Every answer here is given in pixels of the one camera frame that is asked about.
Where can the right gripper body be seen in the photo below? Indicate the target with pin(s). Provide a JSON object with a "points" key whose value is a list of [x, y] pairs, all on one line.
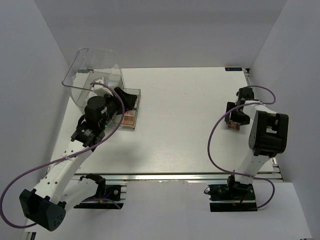
{"points": [[237, 116]]}

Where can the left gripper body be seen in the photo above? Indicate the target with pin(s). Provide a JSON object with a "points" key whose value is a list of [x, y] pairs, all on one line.
{"points": [[112, 104]]}

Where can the colourful eyeshadow palette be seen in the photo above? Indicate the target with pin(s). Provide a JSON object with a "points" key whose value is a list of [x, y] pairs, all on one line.
{"points": [[135, 107]]}

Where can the multicolour square palette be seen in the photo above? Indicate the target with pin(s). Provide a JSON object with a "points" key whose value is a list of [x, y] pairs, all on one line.
{"points": [[235, 126]]}

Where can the brown quad eyeshadow palette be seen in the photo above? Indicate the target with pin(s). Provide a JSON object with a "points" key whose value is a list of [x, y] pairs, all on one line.
{"points": [[129, 120]]}

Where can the clear acrylic makeup organizer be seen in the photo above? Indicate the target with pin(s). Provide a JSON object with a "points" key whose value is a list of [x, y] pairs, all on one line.
{"points": [[96, 65]]}

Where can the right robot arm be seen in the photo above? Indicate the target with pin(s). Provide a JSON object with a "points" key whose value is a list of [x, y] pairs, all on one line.
{"points": [[268, 136]]}

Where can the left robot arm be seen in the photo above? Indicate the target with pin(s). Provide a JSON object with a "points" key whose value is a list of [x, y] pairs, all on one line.
{"points": [[49, 201]]}

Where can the black blue table label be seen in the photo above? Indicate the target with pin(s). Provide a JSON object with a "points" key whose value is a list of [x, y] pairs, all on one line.
{"points": [[233, 69]]}

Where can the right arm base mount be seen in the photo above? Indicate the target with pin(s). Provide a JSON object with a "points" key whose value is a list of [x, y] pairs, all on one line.
{"points": [[223, 199]]}

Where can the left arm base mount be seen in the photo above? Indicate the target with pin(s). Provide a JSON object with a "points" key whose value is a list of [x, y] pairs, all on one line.
{"points": [[108, 196]]}

